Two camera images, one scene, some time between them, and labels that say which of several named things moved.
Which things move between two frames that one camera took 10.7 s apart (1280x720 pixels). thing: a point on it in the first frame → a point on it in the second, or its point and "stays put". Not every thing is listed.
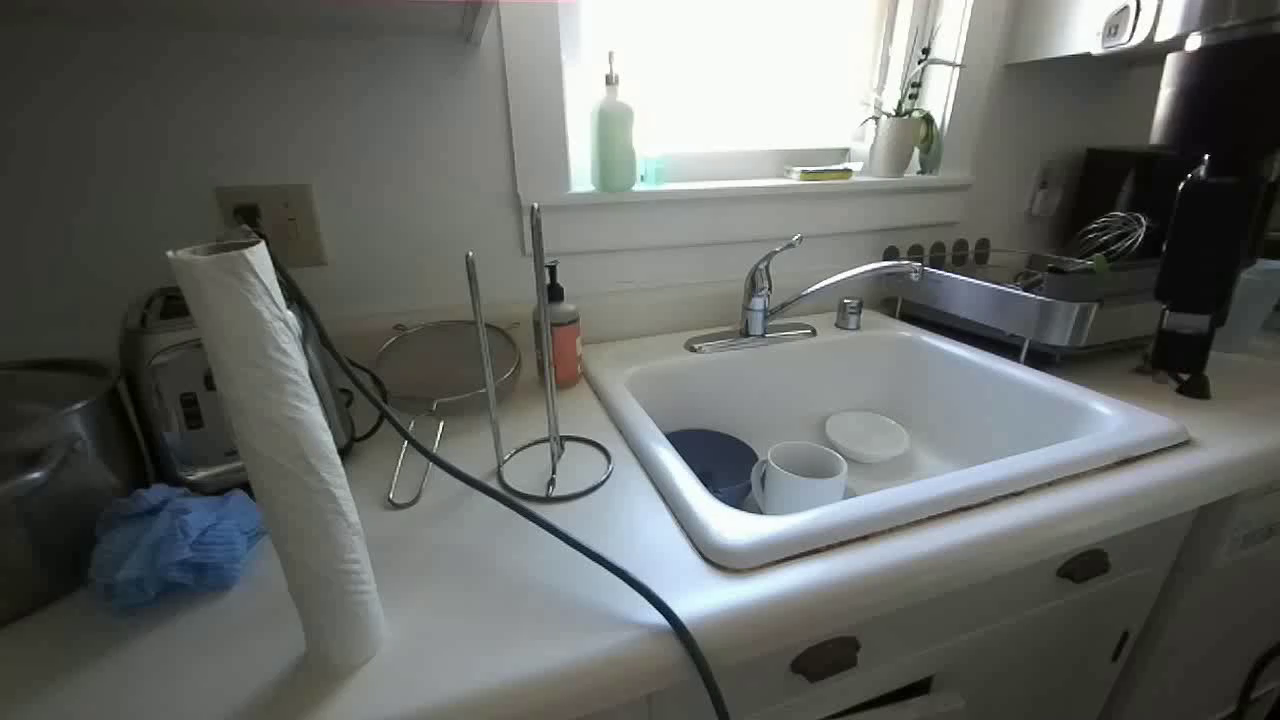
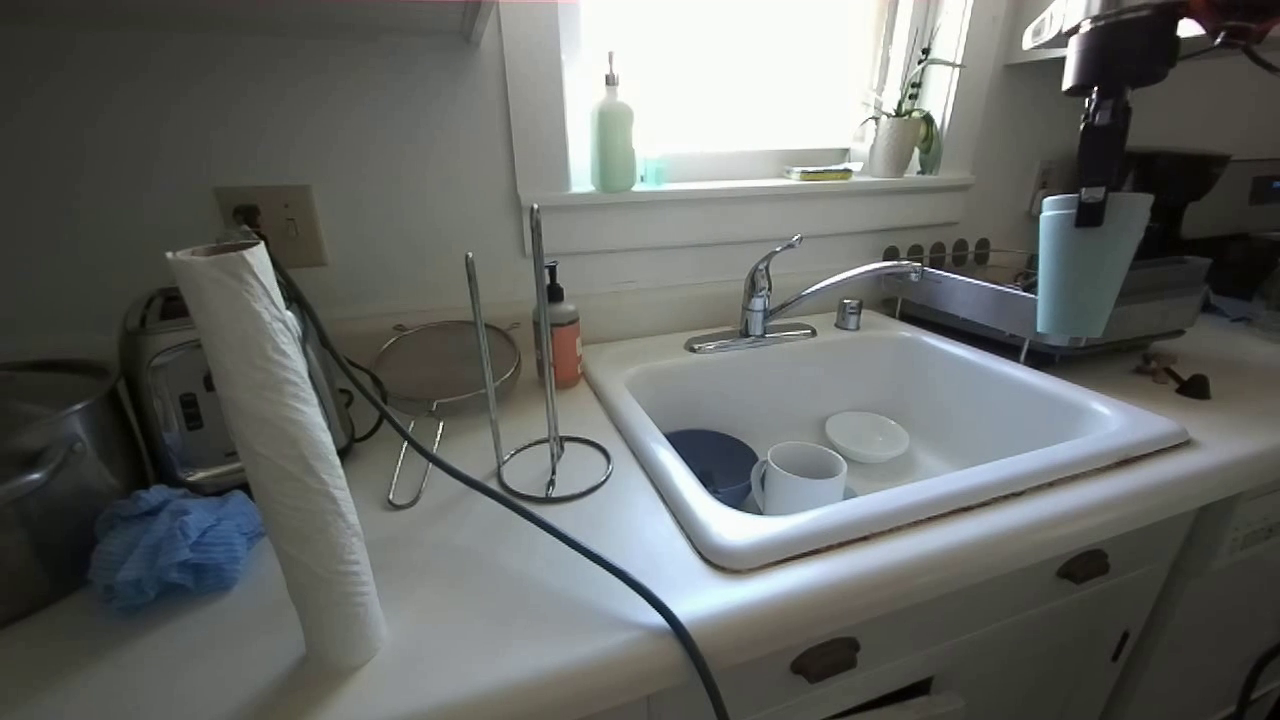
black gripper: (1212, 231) → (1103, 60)
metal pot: (63, 459) stays put
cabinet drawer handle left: (827, 657) stays put
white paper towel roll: (288, 430) stays put
